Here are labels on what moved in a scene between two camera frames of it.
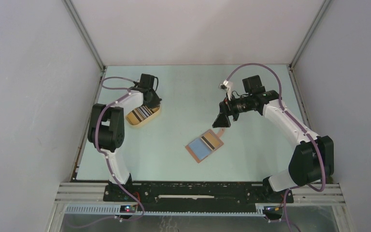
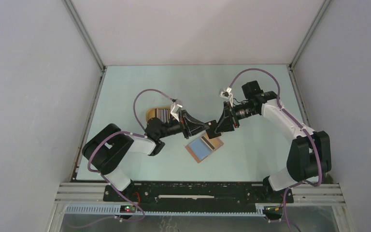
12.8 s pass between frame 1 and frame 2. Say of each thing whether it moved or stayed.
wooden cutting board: stayed
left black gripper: moved
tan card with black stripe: stayed
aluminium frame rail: stayed
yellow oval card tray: moved
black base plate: stayed
